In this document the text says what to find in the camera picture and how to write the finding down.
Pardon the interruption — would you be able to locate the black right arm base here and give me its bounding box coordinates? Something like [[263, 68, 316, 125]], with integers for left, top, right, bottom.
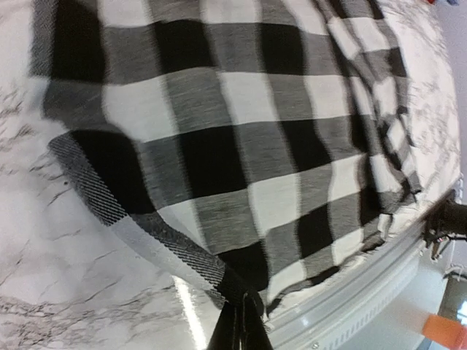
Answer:
[[422, 190, 466, 260]]

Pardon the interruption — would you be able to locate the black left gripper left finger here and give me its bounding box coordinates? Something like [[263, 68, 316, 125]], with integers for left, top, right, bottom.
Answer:
[[207, 302, 242, 350]]

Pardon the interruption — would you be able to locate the aluminium front frame rail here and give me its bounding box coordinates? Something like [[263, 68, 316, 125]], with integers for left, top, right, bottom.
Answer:
[[266, 189, 457, 350]]

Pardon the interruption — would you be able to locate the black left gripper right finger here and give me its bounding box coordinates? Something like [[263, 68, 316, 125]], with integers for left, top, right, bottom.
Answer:
[[244, 292, 273, 350]]

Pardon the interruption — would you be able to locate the black white checkered shirt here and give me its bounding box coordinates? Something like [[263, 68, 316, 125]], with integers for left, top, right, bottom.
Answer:
[[30, 1, 422, 314]]

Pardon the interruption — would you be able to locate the orange object beyond table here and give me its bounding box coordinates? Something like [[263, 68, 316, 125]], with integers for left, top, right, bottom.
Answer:
[[422, 314, 466, 350]]

